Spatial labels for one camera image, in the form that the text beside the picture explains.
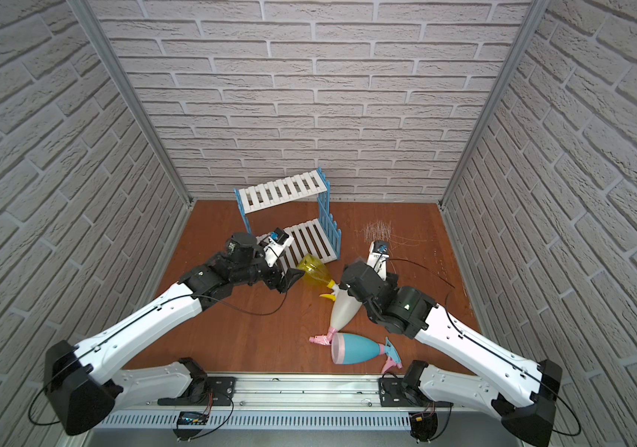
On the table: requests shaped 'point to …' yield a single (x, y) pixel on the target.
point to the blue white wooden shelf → (319, 237)
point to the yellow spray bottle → (317, 274)
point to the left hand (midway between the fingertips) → (289, 252)
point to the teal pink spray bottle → (346, 349)
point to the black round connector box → (423, 426)
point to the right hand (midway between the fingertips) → (353, 271)
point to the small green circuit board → (193, 418)
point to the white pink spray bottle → (345, 306)
